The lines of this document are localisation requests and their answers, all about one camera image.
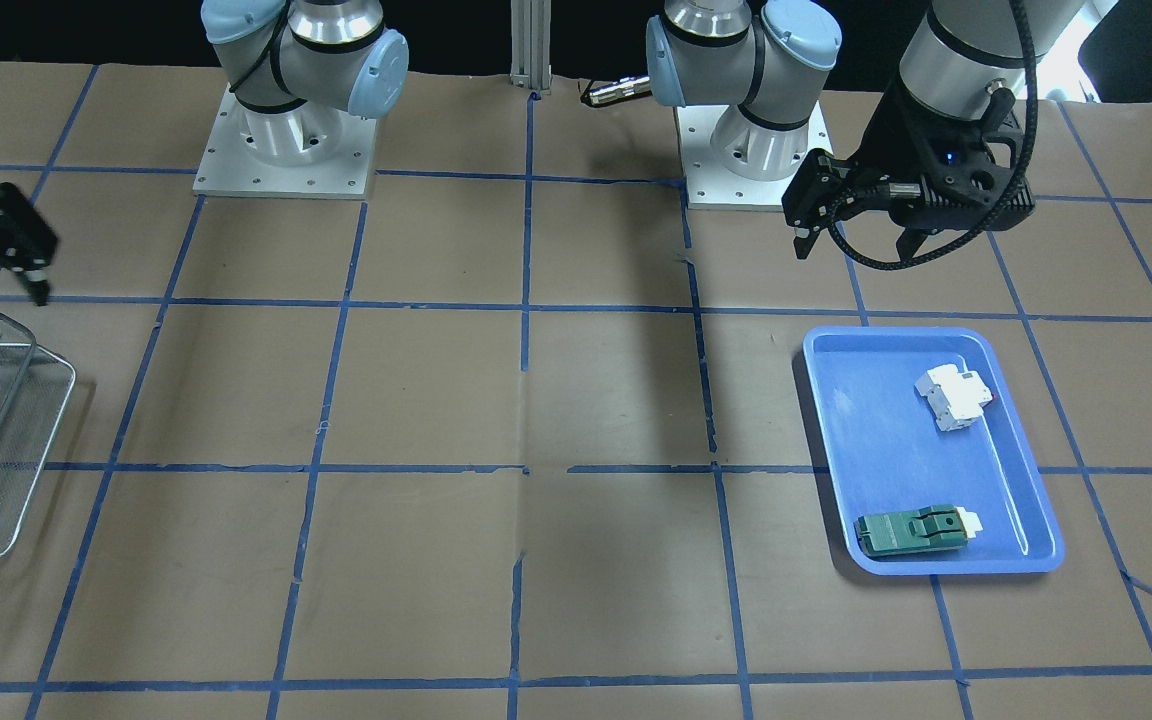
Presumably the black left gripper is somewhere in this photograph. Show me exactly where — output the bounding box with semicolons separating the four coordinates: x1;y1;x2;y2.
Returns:
782;78;1024;260

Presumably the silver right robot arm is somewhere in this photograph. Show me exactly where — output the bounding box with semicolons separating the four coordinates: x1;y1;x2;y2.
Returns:
0;1;410;306

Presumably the green electrical switch module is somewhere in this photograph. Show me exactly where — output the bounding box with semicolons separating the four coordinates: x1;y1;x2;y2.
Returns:
852;503;983;559

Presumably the silver cable connector plug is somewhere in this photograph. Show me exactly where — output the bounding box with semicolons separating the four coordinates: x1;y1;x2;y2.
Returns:
579;76;652;109

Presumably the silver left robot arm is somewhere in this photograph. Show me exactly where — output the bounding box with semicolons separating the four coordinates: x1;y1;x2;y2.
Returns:
645;1;1082;272

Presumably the blue plastic tray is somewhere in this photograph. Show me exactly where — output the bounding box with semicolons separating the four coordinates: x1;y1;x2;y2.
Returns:
803;325;1066;577

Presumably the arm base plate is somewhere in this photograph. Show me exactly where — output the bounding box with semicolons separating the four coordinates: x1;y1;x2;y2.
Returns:
675;104;832;213
192;91;380;200

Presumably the aluminium frame post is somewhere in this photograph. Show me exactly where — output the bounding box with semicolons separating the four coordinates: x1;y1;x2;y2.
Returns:
509;0;553;94

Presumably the white grey circuit breaker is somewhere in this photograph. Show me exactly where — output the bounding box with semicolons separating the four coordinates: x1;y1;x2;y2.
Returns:
914;364;996;432

